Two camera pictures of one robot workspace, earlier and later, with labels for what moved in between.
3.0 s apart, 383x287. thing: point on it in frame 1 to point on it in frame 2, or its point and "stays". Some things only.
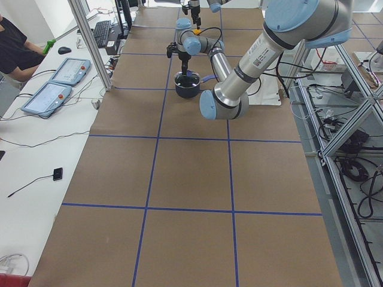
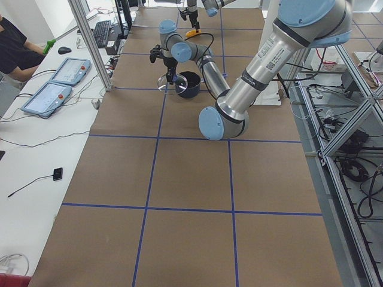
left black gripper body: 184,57 to 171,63
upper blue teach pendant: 71,71 stays
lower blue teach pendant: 46,99 stays
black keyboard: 101,33 stays
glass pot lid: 195,78 to 179,85
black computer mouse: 63,50 stays
